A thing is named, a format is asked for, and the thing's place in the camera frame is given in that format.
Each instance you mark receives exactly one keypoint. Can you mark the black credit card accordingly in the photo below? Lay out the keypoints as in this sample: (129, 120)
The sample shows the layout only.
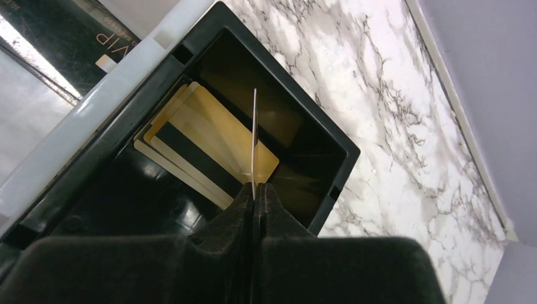
(70, 45)

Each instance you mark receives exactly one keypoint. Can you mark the gold credit card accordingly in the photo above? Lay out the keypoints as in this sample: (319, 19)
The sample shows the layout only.
(198, 140)

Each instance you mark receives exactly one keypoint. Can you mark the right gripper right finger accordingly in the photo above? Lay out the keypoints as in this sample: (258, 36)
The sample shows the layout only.
(294, 266)

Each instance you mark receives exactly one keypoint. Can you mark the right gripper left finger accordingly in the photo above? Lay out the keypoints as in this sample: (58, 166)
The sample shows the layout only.
(211, 266)

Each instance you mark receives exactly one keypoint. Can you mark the white plastic bin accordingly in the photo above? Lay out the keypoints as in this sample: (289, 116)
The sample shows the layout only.
(30, 178)

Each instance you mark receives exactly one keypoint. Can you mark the right black plastic bin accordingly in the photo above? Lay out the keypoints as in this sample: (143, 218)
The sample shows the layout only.
(111, 189)

